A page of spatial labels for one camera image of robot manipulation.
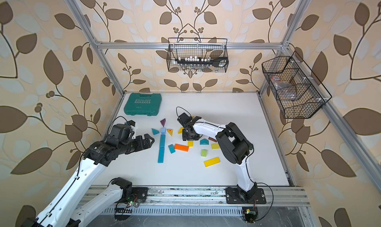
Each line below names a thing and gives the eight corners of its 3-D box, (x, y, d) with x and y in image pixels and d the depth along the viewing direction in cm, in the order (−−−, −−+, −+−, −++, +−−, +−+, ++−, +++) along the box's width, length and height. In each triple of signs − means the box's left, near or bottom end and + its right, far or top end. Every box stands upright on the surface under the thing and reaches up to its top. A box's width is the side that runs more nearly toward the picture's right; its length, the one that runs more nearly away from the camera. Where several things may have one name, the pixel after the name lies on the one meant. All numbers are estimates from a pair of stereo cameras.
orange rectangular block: (174, 148, 93) (173, 146, 91) (175, 145, 95) (175, 143, 93) (187, 152, 92) (187, 150, 90) (188, 148, 93) (188, 146, 91)
